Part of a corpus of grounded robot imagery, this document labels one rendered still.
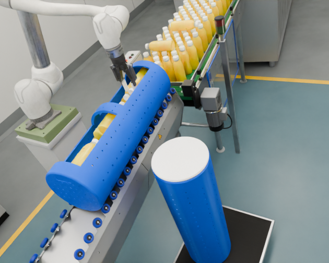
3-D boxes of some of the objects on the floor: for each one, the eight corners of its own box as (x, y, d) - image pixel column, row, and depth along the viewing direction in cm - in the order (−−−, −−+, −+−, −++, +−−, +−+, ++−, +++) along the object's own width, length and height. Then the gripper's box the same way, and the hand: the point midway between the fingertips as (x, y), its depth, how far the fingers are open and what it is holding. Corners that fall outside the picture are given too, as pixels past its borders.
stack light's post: (235, 153, 269) (218, 42, 198) (236, 150, 272) (220, 39, 200) (239, 153, 267) (224, 42, 196) (240, 150, 270) (225, 38, 199)
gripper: (98, 59, 156) (115, 94, 171) (127, 57, 148) (142, 95, 163) (105, 51, 160) (121, 86, 176) (133, 49, 152) (148, 86, 168)
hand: (129, 86), depth 167 cm, fingers open, 5 cm apart
